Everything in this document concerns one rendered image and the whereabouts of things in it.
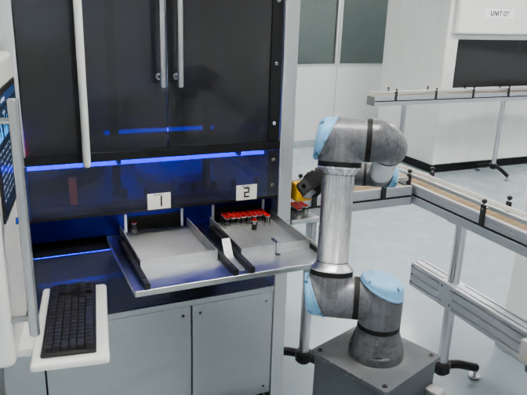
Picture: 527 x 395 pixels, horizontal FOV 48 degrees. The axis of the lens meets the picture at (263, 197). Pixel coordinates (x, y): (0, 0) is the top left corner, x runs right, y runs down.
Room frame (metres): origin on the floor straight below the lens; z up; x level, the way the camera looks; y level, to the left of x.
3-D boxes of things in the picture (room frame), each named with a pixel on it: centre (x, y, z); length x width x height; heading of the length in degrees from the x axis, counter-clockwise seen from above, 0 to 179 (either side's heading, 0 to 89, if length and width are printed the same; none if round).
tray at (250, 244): (2.06, 0.02, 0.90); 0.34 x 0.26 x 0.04; 24
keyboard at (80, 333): (1.54, 0.55, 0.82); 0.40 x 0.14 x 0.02; 16
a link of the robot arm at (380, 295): (1.44, -0.32, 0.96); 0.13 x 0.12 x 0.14; 82
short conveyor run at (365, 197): (2.54, -0.35, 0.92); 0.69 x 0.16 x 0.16; 115
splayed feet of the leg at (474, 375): (2.42, -0.86, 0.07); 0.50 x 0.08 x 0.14; 115
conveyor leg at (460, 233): (2.42, -0.86, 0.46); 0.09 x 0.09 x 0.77; 25
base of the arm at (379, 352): (1.44, -0.33, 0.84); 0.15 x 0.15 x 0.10
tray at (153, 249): (1.94, 0.34, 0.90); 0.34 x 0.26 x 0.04; 25
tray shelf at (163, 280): (1.94, 0.15, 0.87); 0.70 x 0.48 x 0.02; 115
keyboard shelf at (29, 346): (1.53, 0.59, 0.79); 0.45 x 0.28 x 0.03; 16
